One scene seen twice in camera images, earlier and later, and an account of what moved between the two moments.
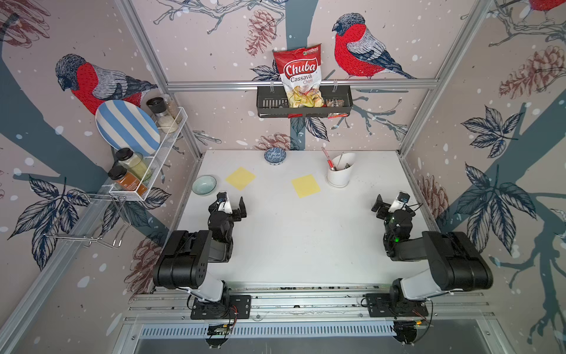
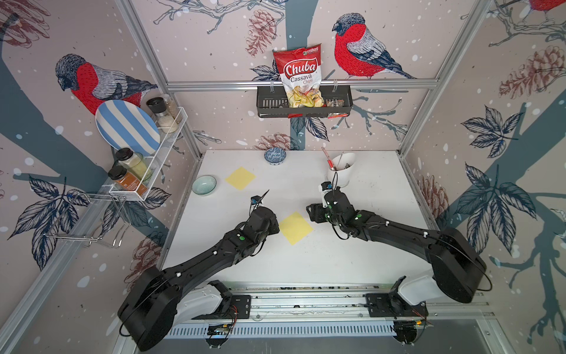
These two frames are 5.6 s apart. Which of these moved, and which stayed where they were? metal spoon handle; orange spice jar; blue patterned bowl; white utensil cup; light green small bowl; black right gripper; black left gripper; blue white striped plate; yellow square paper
Moved: black left gripper; yellow square paper; black right gripper
Stayed: blue white striped plate; white utensil cup; light green small bowl; blue patterned bowl; orange spice jar; metal spoon handle
